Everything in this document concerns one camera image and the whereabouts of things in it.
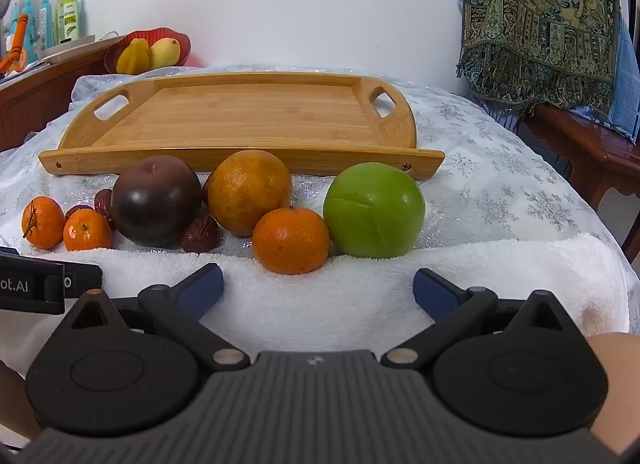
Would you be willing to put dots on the person's left leg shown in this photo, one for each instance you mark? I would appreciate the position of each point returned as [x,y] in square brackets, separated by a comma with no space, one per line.
[15,404]

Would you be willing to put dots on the dark wooden side table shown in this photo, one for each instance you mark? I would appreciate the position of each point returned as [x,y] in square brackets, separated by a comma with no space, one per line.
[590,149]

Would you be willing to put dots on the large orange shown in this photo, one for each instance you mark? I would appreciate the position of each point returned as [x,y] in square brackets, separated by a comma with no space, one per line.
[247,189]

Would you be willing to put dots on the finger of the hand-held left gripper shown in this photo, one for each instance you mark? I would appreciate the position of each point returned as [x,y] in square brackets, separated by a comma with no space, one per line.
[80,278]

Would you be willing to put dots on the person's right leg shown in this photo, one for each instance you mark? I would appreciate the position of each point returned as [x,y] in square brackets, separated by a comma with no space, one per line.
[617,384]

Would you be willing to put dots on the small mandarin with stem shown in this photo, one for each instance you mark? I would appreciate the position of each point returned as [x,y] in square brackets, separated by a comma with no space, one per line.
[44,224]

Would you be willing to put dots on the red glass fruit bowl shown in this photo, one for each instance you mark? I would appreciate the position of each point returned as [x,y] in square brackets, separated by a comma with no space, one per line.
[145,36]

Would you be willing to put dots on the yellow starfruit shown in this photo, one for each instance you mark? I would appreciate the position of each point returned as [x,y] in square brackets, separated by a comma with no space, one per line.
[132,57]

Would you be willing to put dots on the yellow mango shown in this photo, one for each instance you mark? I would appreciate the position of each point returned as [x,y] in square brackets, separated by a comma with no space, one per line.
[165,52]

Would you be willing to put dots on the brown wooden cabinet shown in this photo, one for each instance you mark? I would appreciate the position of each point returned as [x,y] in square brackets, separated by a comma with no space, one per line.
[30,99]

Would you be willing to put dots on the white plastic tray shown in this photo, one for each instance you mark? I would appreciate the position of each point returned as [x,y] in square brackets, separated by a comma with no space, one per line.
[65,48]

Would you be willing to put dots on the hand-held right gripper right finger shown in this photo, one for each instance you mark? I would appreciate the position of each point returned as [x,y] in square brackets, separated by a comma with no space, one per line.
[436,294]

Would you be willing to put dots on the green plastic bottle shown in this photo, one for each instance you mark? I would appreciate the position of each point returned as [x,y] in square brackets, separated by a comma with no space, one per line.
[67,19]

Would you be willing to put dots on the person's leg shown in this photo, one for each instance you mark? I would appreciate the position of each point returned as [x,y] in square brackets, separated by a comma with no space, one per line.
[617,384]
[15,404]

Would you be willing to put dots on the blue plastic bottle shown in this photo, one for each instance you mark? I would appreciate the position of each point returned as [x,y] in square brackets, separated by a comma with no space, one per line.
[29,29]
[46,24]

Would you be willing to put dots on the green patterned fringed shawl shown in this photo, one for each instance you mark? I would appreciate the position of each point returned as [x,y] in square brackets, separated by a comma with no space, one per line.
[540,19]

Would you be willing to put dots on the wooden serving tray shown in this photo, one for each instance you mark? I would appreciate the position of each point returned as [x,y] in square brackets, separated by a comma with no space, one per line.
[240,114]

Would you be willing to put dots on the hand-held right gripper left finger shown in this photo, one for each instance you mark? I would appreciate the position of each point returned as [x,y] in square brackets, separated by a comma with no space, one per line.
[200,290]

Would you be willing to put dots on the dark purple round fruit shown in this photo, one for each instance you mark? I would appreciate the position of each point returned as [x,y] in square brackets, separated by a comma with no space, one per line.
[155,201]

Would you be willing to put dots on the green round fruit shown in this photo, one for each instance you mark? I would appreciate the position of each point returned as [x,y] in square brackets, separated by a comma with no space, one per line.
[372,209]

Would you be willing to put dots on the blue plaid cloth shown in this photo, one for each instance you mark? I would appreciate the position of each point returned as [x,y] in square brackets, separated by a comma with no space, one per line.
[627,84]

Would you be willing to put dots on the white towel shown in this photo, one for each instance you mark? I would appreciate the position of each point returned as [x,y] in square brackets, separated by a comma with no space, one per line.
[350,294]

